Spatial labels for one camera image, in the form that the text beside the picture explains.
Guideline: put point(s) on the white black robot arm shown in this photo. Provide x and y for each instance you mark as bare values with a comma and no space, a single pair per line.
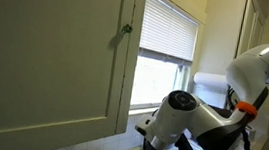
210,123

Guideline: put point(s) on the white framed window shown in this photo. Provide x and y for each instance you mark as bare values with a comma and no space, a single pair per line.
153,83

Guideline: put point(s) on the small white countertop box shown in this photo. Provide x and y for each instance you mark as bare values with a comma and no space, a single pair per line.
253,132

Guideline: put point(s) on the white window blind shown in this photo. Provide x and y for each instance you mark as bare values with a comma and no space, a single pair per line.
167,31

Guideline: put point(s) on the small metal cabinet latch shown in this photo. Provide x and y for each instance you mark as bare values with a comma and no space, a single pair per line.
126,28

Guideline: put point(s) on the pale wall cabinet with latch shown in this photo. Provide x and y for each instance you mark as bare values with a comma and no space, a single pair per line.
42,58

